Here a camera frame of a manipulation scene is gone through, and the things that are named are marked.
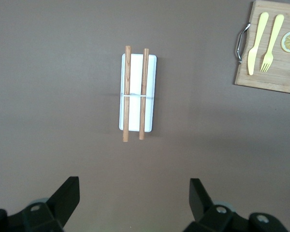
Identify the yellow plastic fork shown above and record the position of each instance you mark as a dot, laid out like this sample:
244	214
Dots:
268	58

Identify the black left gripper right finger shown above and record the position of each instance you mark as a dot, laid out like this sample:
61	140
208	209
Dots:
200	205

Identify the wooden cutting board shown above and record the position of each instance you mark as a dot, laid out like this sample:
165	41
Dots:
275	79

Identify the white rectangular tray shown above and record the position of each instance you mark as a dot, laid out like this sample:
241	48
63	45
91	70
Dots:
136	72

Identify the brown table cover mat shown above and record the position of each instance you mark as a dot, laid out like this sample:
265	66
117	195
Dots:
62	96

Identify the yellow plastic knife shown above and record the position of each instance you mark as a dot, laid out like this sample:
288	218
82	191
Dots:
252	60

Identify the brown wooden chopstick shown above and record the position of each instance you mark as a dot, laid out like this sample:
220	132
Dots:
144	79
127	84

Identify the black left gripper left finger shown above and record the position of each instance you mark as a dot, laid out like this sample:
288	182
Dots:
62	203

